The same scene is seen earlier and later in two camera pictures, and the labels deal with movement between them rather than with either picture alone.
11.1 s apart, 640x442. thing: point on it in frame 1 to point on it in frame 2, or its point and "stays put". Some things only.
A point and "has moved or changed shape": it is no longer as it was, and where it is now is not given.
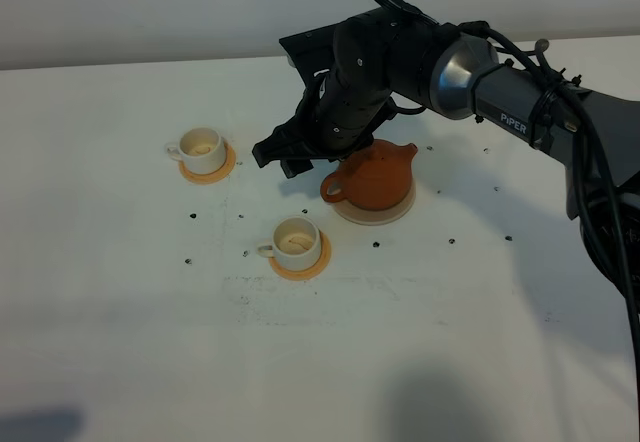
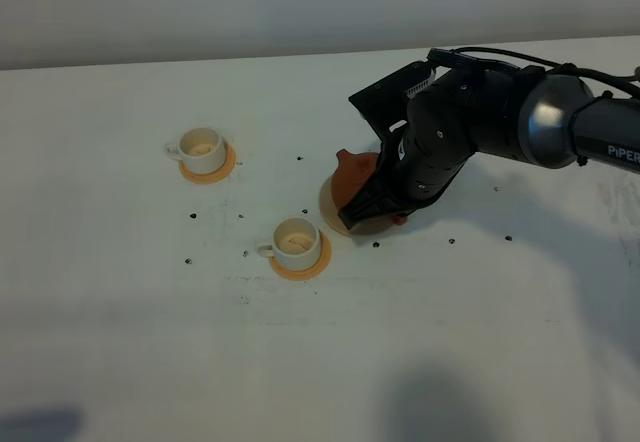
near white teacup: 296,244 stays put
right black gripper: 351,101 to 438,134
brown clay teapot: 379,179 has moved or changed shape
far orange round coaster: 214,176 stays put
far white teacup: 201,150 stays put
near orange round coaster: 322,260 stays put
